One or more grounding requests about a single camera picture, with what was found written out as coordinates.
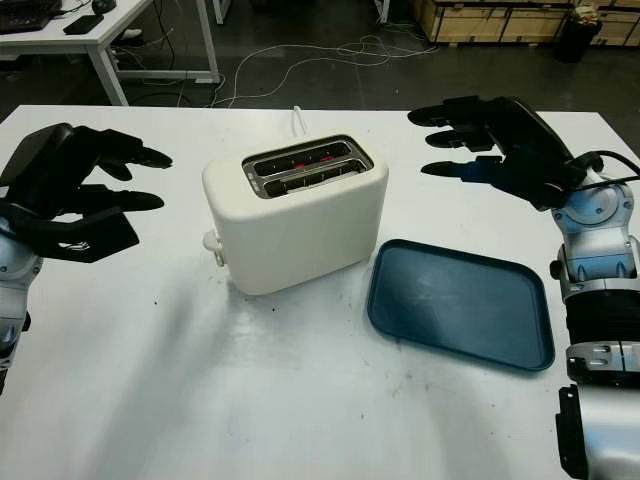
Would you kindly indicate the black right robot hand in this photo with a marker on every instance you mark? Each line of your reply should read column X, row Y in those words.
column 530, row 150

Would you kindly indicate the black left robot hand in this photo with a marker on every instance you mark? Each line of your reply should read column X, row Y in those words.
column 45, row 170

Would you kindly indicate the white toaster lever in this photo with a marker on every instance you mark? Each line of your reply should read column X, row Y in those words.
column 211, row 241

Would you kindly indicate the dark blue plastic tray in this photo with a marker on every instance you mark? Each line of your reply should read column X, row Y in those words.
column 460, row 310

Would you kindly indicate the small silver toaster dial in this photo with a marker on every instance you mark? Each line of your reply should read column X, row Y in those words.
column 220, row 257

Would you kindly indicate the white two-slot toaster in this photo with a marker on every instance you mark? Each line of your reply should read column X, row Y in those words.
column 300, row 240

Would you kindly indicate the black trash bin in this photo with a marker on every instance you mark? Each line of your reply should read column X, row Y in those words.
column 575, row 40

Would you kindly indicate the stacked wooden crates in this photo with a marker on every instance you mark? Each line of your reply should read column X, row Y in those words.
column 480, row 22

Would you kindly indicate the black smartphone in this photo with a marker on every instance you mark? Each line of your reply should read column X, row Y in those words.
column 83, row 25

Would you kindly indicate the black laptop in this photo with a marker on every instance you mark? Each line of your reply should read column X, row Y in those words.
column 22, row 20

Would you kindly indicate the black computer mouse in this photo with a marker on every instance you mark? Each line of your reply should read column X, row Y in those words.
column 103, row 5

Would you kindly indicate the white office desk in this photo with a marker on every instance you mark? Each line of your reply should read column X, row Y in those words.
column 125, row 12

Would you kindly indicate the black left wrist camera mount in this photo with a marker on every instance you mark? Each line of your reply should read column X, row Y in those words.
column 90, row 245

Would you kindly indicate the white metal table frame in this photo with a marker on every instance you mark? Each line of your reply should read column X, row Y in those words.
column 220, row 10

